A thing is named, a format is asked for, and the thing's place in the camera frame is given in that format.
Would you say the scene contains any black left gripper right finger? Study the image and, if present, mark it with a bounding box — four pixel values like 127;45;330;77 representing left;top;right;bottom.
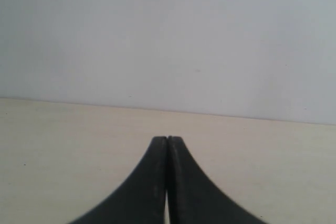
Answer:
167;136;259;223

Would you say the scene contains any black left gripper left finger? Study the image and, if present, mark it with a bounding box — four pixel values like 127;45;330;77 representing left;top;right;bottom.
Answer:
72;136;167;224

